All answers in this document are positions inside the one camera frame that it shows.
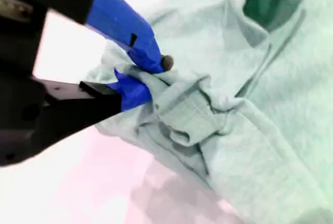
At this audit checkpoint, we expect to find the pale green T-shirt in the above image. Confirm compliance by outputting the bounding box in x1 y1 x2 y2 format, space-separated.
85 0 333 224

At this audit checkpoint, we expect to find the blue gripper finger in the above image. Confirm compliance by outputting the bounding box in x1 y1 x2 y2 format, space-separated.
46 0 174 74
15 69 153 161

